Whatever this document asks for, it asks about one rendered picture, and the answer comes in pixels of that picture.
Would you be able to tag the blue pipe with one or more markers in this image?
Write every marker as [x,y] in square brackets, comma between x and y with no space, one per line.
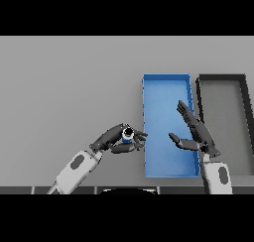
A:
[127,135]

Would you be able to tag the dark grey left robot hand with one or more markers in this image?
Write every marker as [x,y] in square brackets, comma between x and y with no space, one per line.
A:
[107,138]

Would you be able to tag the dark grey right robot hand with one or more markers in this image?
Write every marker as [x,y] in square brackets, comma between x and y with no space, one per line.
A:
[198,132]

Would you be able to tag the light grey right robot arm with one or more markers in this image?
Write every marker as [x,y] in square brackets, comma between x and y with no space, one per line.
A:
[216,175]

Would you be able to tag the dark grey bin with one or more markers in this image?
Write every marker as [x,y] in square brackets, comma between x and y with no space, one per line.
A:
[228,120]

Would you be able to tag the blue bin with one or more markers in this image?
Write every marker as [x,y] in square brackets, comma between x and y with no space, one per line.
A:
[167,127]

